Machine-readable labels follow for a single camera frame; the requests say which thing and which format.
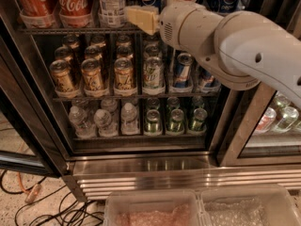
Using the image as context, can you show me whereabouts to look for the open glass fridge door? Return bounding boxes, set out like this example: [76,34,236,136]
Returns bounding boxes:
[0,57,60,177]

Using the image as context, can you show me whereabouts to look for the water bottle middle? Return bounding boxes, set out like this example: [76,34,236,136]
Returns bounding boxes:
[94,109,118,137]

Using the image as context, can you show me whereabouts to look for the gold lacroix can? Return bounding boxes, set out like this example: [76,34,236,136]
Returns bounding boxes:
[81,58,104,91]
[50,59,76,92]
[114,57,135,90]

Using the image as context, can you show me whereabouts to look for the red bull can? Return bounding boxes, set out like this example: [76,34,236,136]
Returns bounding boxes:
[198,68,218,89]
[173,53,194,88]

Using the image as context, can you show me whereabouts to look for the red coca-cola can right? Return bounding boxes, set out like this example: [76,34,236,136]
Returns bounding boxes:
[58,0,93,28]

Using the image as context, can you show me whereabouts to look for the gold lacroix can front right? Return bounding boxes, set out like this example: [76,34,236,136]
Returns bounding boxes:
[114,57,135,90]

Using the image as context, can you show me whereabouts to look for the green can front right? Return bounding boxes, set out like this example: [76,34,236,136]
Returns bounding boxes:
[188,108,208,132]

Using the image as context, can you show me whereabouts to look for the clear bin bubble wrap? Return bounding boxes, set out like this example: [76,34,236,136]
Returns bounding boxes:
[198,185,301,226]

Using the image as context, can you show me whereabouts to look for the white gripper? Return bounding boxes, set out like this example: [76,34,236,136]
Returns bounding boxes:
[125,0,223,59]

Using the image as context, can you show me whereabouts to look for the gold lacroix can front left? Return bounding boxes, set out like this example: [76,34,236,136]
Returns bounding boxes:
[50,59,76,92]

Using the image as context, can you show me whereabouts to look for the water bottle left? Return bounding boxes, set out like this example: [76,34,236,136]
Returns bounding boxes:
[69,105,95,138]

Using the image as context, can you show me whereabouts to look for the stainless steel drinks fridge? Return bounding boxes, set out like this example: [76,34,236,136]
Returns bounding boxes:
[0,0,301,202]

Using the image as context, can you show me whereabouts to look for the orange cable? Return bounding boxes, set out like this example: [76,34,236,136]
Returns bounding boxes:
[17,172,42,204]

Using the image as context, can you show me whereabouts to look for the black floor cables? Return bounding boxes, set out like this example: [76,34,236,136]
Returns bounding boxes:
[0,169,106,226]

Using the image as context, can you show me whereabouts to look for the green can front middle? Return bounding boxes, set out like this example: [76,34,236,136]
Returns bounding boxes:
[167,109,184,133]

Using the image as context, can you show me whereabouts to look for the green white 7up can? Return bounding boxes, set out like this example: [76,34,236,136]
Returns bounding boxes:
[143,56,164,89]

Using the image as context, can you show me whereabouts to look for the red bull can right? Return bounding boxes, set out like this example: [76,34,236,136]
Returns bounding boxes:
[198,68,218,89]

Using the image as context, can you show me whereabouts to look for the red coca-cola can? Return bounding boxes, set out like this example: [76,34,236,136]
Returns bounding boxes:
[58,0,93,28]
[10,0,57,18]

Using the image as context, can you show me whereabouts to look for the water bottle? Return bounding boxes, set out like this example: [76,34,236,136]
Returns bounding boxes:
[69,105,95,138]
[120,103,139,136]
[94,109,118,137]

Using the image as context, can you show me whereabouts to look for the clear bin pink contents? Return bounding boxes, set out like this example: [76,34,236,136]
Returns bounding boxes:
[103,189,200,226]

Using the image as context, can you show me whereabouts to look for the red coca-cola can left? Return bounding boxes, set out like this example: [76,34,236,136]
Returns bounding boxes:
[10,0,57,18]

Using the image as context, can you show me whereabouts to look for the green can front left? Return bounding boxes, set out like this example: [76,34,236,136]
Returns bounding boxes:
[144,109,162,135]

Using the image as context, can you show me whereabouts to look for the red bull can left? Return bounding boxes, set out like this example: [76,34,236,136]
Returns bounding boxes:
[173,53,194,88]

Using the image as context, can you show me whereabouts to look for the water bottle right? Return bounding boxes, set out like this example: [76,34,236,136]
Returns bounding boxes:
[120,103,139,136]

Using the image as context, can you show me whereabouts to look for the gold lacroix can front middle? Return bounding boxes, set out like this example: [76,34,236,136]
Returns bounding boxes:
[81,58,104,91]

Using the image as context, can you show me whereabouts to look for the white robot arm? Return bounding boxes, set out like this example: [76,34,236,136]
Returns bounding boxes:
[125,0,301,106]

